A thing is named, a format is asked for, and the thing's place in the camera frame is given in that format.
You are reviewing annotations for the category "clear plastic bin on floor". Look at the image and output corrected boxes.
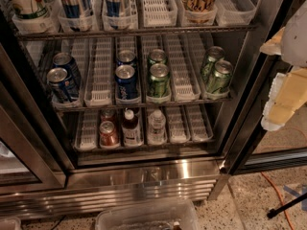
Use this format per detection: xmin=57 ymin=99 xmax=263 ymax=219
xmin=95 ymin=198 xmax=201 ymax=230

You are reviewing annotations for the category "blue soda can middle rear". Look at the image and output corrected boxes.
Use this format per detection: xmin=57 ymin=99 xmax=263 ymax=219
xmin=116 ymin=50 xmax=137 ymax=69

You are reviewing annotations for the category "green soda can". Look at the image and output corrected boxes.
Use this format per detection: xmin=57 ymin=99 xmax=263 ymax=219
xmin=148 ymin=63 xmax=170 ymax=98
xmin=201 ymin=46 xmax=224 ymax=81
xmin=205 ymin=59 xmax=233 ymax=94
xmin=147 ymin=49 xmax=168 ymax=68

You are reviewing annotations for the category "white tall can top shelf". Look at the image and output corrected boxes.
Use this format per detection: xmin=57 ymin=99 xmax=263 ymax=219
xmin=9 ymin=0 xmax=49 ymax=20

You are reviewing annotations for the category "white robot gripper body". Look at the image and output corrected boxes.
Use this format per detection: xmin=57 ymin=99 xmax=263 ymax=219
xmin=281 ymin=1 xmax=307 ymax=67

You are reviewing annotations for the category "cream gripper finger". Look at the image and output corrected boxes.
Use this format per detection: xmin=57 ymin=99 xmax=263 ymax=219
xmin=261 ymin=67 xmax=307 ymax=131
xmin=260 ymin=27 xmax=284 ymax=56

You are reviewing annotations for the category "blue soda can middle front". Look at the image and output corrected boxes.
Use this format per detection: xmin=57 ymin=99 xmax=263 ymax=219
xmin=115 ymin=65 xmax=138 ymax=100

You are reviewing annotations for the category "red soda can front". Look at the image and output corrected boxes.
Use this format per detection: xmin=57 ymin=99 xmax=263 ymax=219
xmin=99 ymin=121 xmax=119 ymax=148

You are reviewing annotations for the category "red soda can rear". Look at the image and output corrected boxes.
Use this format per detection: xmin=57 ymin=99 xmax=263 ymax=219
xmin=100 ymin=109 xmax=116 ymax=124

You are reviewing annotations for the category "brown drink bottle white cap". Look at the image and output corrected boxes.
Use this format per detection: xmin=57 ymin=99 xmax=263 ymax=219
xmin=122 ymin=109 xmax=142 ymax=147

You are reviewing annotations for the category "orange cable on floor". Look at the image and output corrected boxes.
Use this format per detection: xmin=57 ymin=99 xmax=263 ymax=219
xmin=260 ymin=172 xmax=295 ymax=230

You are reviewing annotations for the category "green soda can middle rear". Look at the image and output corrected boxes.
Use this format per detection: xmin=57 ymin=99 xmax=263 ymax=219
xmin=147 ymin=49 xmax=168 ymax=68

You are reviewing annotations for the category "red soda can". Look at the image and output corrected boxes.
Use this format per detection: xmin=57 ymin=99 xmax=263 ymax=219
xmin=99 ymin=121 xmax=119 ymax=148
xmin=100 ymin=109 xmax=116 ymax=124

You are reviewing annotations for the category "blue soda can left front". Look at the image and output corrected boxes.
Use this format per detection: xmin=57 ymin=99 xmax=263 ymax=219
xmin=47 ymin=67 xmax=79 ymax=104

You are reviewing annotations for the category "green soda can right front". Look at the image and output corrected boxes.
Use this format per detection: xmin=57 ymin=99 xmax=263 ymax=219
xmin=205 ymin=59 xmax=233 ymax=94

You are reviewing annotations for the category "green soda can middle front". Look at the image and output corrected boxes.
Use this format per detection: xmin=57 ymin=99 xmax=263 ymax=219
xmin=148 ymin=63 xmax=170 ymax=98

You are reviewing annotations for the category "clear water bottle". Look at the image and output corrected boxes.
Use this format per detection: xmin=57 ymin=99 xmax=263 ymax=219
xmin=148 ymin=109 xmax=166 ymax=145

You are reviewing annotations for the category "black tripod leg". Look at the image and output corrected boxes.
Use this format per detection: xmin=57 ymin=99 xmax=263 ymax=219
xmin=267 ymin=193 xmax=307 ymax=219

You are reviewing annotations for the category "green soda can right rear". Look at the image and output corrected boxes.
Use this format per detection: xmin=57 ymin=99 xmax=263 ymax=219
xmin=201 ymin=46 xmax=224 ymax=81

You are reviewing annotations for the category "open fridge glass door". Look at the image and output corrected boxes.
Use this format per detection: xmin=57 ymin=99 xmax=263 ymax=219
xmin=216 ymin=0 xmax=306 ymax=175

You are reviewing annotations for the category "blue soda can left rear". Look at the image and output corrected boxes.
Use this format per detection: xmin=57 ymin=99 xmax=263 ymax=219
xmin=53 ymin=52 xmax=82 ymax=87

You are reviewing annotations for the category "stainless steel fridge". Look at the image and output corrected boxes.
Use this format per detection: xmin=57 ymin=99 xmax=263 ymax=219
xmin=0 ymin=0 xmax=256 ymax=219

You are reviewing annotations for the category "blue soda can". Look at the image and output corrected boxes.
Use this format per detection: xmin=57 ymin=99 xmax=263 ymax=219
xmin=53 ymin=52 xmax=82 ymax=87
xmin=116 ymin=50 xmax=137 ymax=69
xmin=115 ymin=65 xmax=138 ymax=100
xmin=47 ymin=67 xmax=79 ymax=104

